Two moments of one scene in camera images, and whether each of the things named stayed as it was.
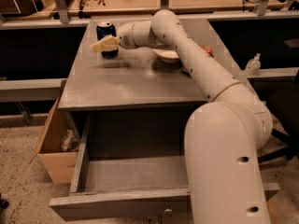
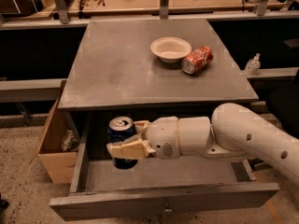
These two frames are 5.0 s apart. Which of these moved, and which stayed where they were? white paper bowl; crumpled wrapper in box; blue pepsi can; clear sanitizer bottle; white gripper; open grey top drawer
Moved: white gripper; blue pepsi can
Stayed: crumpled wrapper in box; white paper bowl; clear sanitizer bottle; open grey top drawer
